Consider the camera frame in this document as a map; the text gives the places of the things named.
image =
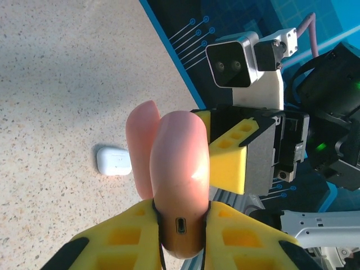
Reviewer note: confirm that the right wrist camera with white mount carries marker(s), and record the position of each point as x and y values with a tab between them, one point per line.
230	64

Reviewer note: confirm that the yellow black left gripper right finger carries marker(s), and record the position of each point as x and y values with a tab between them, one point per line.
247	247

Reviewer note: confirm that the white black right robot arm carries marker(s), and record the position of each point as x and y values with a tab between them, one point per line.
323	230

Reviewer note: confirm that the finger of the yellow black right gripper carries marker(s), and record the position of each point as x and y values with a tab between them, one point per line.
227	166
203	118

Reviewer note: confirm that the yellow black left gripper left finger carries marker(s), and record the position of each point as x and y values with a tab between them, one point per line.
112	247

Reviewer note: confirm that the white earbuds charging case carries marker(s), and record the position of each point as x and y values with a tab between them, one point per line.
114	161

